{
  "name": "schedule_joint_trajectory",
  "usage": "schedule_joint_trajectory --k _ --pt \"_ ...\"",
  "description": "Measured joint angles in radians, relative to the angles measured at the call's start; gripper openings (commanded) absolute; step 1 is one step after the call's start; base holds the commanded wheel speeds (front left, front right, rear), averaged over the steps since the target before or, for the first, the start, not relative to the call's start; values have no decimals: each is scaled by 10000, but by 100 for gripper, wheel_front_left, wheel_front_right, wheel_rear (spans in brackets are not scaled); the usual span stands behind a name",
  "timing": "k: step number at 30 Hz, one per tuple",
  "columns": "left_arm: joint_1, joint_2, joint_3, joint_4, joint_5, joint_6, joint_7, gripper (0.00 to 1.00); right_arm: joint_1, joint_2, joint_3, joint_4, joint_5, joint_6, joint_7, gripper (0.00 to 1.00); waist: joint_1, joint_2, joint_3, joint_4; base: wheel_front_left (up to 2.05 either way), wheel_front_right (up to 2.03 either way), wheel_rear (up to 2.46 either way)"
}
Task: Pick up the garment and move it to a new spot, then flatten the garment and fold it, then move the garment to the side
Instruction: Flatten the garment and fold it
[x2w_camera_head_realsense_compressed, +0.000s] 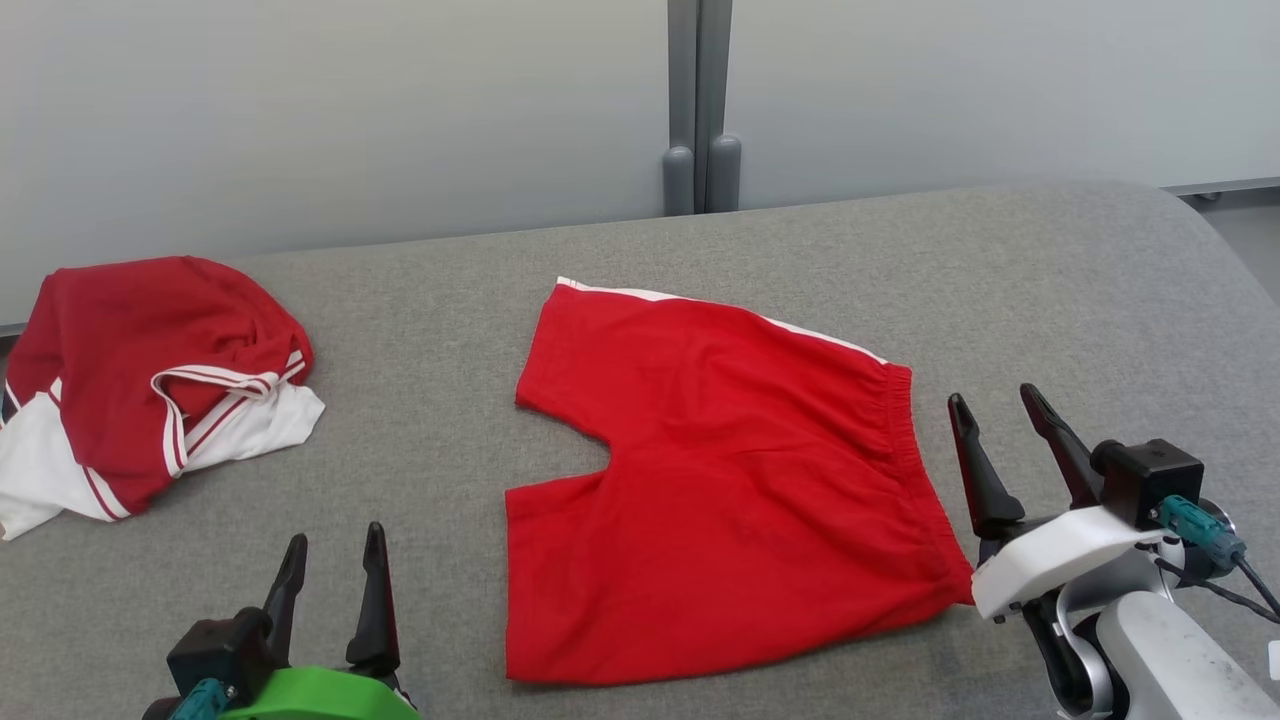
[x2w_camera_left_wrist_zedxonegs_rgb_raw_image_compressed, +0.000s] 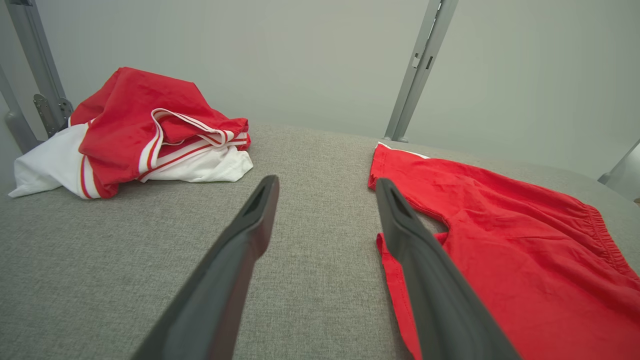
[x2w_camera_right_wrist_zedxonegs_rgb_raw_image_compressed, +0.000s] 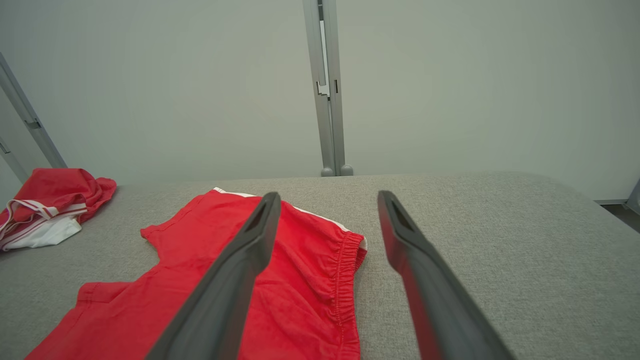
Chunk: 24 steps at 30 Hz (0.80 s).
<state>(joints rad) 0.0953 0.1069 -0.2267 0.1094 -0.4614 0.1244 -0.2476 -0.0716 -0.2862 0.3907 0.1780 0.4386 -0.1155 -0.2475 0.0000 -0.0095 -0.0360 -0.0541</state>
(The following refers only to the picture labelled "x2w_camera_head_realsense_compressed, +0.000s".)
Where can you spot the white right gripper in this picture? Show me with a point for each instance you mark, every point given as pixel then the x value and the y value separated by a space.
pixel 1060 555

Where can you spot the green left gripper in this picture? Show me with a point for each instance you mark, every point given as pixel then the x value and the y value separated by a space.
pixel 320 695

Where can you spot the red shorts with white stripe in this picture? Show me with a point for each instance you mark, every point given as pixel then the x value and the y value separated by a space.
pixel 720 480

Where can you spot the red and white jersey shirt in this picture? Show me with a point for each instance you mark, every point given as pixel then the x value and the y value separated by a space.
pixel 120 350

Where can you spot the grey partition foot with caster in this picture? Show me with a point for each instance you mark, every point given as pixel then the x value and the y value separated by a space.
pixel 1230 186

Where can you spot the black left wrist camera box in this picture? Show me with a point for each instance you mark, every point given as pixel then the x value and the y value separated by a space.
pixel 215 650

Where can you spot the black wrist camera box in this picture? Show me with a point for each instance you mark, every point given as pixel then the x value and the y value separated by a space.
pixel 1150 480
pixel 215 650

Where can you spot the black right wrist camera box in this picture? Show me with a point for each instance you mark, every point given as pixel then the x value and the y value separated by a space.
pixel 1150 480

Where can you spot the teal left camera connector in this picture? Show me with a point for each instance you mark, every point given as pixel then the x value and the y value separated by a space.
pixel 200 700

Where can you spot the teal camera connector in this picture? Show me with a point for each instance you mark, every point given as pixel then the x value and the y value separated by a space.
pixel 1200 530
pixel 200 700

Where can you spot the teal right camera connector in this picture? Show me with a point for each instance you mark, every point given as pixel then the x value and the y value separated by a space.
pixel 1200 530

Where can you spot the grey partition joint post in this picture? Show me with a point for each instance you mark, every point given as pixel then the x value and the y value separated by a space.
pixel 700 100

